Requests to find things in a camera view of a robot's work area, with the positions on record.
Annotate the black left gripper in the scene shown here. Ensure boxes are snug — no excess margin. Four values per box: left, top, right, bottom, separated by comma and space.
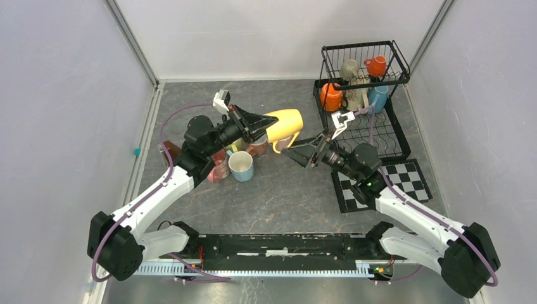
204, 103, 279, 157

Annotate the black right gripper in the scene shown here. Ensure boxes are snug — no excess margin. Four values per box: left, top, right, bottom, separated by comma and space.
281, 128, 361, 181

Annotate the salmon floral mug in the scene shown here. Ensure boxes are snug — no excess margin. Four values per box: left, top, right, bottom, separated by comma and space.
246, 136, 269, 156

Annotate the light blue hexagonal mug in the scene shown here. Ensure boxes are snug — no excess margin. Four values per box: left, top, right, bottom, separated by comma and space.
226, 151, 254, 182

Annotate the pink patterned mug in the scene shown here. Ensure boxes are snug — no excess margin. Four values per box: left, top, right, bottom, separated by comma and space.
207, 149, 230, 183

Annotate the teal blue mug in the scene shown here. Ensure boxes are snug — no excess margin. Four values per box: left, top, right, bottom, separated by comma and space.
367, 85, 389, 114

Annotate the light pink hexagonal mug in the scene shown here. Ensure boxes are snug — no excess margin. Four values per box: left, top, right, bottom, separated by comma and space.
275, 136, 293, 153

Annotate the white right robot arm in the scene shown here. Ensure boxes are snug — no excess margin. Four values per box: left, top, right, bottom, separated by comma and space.
281, 133, 501, 298

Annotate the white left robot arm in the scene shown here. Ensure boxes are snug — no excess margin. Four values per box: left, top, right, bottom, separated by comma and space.
87, 104, 279, 282

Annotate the pale yellow mug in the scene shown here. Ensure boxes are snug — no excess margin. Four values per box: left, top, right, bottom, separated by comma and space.
225, 138, 246, 153

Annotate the orange ribbed mug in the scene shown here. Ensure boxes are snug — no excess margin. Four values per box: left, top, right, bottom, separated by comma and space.
320, 82, 343, 112

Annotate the cream floral mug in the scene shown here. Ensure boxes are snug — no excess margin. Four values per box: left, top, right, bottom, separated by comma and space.
342, 72, 370, 111

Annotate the brown wedge block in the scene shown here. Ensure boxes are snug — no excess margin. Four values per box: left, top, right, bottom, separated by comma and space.
158, 141, 182, 167

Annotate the beige grey mug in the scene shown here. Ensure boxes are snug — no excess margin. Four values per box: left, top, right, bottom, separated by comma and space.
339, 59, 360, 82

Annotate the checkerboard calibration board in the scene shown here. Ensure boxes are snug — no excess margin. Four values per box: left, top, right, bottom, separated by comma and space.
331, 158, 433, 213

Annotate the small orange cup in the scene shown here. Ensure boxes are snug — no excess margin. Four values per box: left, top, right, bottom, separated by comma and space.
363, 55, 387, 77

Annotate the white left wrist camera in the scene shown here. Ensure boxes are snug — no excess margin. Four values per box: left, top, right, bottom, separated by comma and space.
213, 89, 231, 115

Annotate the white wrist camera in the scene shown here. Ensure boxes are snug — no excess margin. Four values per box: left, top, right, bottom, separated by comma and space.
331, 111, 356, 141
213, 89, 231, 115

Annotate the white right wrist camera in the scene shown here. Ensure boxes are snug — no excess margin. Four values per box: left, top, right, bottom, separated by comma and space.
331, 111, 356, 141

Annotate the black wire dish rack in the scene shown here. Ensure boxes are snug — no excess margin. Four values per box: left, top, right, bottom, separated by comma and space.
313, 41, 411, 161

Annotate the aluminium slotted rail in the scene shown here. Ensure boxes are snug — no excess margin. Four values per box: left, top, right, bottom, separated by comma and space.
134, 260, 374, 278

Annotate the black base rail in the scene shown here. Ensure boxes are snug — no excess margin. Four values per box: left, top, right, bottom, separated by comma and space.
177, 233, 392, 271

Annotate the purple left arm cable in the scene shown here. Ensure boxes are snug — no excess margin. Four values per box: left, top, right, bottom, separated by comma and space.
91, 103, 232, 284

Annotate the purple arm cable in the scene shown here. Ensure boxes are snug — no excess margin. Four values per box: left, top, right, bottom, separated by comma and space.
91, 103, 232, 284
354, 104, 500, 288

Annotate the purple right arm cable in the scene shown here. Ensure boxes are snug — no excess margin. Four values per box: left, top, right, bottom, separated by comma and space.
354, 104, 500, 288

